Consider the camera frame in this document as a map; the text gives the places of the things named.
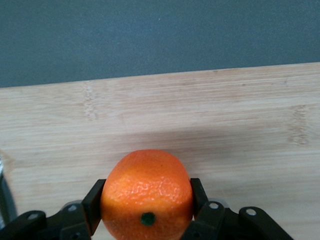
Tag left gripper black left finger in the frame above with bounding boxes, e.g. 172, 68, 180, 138
0, 178, 106, 240

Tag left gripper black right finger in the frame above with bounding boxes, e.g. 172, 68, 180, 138
179, 177, 295, 240

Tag orange fruit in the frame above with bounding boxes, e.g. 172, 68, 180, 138
99, 149, 194, 240

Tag wooden cutting board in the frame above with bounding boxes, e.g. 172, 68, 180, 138
0, 61, 320, 240

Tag cutting board metal handle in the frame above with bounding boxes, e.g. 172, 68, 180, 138
0, 149, 18, 226

